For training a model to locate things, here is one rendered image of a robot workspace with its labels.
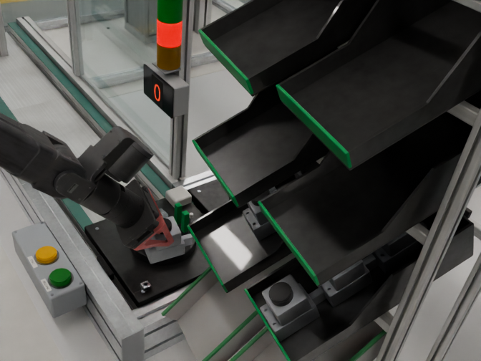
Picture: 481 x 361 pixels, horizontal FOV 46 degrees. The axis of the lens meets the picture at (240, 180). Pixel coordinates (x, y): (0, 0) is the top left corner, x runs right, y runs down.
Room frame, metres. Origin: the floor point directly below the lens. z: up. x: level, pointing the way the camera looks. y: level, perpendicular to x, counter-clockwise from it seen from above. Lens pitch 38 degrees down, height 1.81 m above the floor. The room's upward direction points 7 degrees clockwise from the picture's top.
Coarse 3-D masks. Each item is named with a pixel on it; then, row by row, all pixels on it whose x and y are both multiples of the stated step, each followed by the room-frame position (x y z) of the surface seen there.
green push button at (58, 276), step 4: (60, 268) 0.74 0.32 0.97; (52, 272) 0.72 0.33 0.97; (56, 272) 0.73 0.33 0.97; (60, 272) 0.73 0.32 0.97; (64, 272) 0.73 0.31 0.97; (68, 272) 0.73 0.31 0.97; (52, 276) 0.71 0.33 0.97; (56, 276) 0.72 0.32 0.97; (60, 276) 0.72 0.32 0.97; (64, 276) 0.72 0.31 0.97; (68, 276) 0.72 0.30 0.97; (52, 280) 0.71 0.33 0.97; (56, 280) 0.71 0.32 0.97; (60, 280) 0.71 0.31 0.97; (64, 280) 0.71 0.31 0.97; (68, 280) 0.71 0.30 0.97; (52, 284) 0.70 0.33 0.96; (56, 284) 0.70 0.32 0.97; (60, 284) 0.70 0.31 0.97; (64, 284) 0.71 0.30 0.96
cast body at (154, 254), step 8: (168, 224) 0.70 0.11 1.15; (176, 224) 0.72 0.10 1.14; (176, 232) 0.70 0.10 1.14; (160, 240) 0.68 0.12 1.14; (176, 240) 0.70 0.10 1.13; (184, 240) 0.72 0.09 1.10; (192, 240) 0.73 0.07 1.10; (152, 248) 0.69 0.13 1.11; (160, 248) 0.68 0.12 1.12; (168, 248) 0.69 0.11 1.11; (176, 248) 0.70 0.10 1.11; (184, 248) 0.71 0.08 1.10; (152, 256) 0.68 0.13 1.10; (160, 256) 0.68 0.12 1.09; (168, 256) 0.69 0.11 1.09
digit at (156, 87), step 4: (152, 76) 1.07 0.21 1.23; (152, 80) 1.07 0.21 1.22; (156, 80) 1.06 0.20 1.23; (152, 84) 1.07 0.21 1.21; (156, 84) 1.06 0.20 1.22; (160, 84) 1.04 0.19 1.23; (152, 88) 1.07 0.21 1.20; (156, 88) 1.06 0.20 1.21; (160, 88) 1.04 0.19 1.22; (152, 92) 1.07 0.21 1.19; (156, 92) 1.06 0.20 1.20; (160, 92) 1.04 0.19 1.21; (152, 96) 1.07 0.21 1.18; (156, 96) 1.06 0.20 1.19; (160, 96) 1.04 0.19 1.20; (156, 100) 1.06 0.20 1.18; (160, 100) 1.04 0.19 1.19; (160, 104) 1.04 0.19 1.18
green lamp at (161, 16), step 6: (162, 0) 1.05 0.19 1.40; (168, 0) 1.05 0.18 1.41; (174, 0) 1.05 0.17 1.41; (180, 0) 1.06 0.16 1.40; (162, 6) 1.05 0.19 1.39; (168, 6) 1.05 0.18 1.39; (174, 6) 1.05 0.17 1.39; (180, 6) 1.06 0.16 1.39; (162, 12) 1.05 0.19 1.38; (168, 12) 1.05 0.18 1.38; (174, 12) 1.05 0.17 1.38; (180, 12) 1.06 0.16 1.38; (162, 18) 1.05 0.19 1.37; (168, 18) 1.05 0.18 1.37; (174, 18) 1.05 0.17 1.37; (180, 18) 1.06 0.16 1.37
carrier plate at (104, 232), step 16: (192, 208) 0.96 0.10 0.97; (96, 224) 0.87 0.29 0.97; (112, 224) 0.88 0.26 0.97; (96, 240) 0.83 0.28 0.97; (112, 240) 0.83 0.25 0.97; (112, 256) 0.79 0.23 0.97; (128, 256) 0.79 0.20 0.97; (192, 256) 0.81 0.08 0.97; (128, 272) 0.75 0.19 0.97; (144, 272) 0.76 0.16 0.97; (160, 272) 0.76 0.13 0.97; (176, 272) 0.77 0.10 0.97; (192, 272) 0.77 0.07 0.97; (128, 288) 0.71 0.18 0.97; (160, 288) 0.72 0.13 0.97; (176, 288) 0.73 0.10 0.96; (144, 304) 0.69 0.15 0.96
